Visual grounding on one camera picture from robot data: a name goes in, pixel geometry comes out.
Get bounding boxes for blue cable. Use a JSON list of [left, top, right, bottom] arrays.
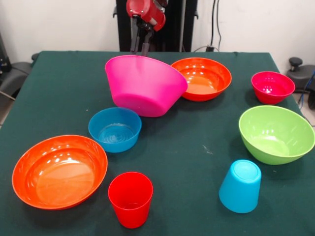
[[297, 71, 315, 109]]

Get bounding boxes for black caster leg with knob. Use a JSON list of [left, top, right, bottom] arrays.
[[0, 53, 40, 101], [286, 57, 315, 110]]

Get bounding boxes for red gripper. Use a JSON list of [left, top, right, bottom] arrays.
[[126, 0, 166, 57]]

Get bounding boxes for green bowl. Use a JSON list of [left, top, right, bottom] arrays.
[[238, 105, 315, 166]]

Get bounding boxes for black wall cable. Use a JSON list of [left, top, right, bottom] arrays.
[[193, 0, 223, 53]]

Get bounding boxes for light blue cup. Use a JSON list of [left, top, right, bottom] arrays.
[[219, 159, 262, 214]]

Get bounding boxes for orange bowl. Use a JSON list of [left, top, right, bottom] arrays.
[[11, 134, 109, 210], [170, 57, 233, 102]]

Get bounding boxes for red cup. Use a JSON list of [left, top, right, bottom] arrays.
[[108, 171, 154, 229]]

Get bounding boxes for dark green tablecloth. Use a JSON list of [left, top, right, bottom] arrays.
[[0, 51, 315, 236]]

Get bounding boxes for small crimson bowl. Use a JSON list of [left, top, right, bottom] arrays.
[[251, 71, 296, 105]]

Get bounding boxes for blue bowl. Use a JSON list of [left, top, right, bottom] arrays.
[[88, 107, 143, 153]]

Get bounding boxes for large pink bowl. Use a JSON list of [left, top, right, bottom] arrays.
[[105, 55, 189, 118]]

